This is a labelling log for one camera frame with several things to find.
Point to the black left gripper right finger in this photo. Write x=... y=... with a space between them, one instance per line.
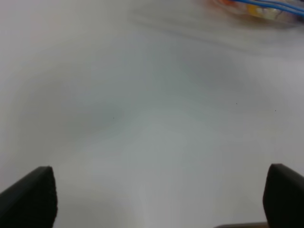
x=283 y=198

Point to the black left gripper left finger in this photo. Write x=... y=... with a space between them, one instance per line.
x=31 y=202

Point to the clear zip bag blue zipper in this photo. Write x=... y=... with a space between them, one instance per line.
x=283 y=11

